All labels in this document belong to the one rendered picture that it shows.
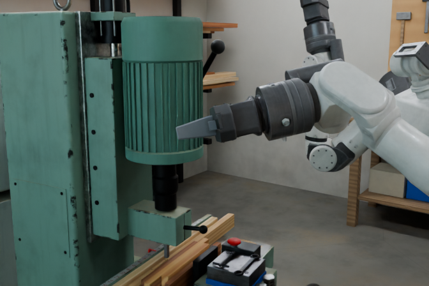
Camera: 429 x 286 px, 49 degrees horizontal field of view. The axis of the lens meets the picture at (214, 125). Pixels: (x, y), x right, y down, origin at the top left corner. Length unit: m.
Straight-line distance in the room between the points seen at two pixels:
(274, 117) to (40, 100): 0.62
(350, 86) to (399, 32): 3.50
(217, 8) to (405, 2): 1.86
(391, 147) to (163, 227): 0.57
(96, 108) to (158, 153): 0.19
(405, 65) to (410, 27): 3.04
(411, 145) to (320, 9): 0.75
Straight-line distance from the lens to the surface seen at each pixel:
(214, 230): 1.34
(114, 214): 1.13
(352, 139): 1.40
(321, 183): 4.65
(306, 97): 0.73
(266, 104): 0.71
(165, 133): 0.99
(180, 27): 0.98
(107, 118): 1.08
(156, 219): 1.10
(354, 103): 0.71
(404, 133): 0.73
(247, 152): 4.96
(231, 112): 0.69
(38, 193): 1.22
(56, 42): 1.10
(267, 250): 1.32
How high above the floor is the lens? 1.46
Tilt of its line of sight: 11 degrees down
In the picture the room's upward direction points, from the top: straight up
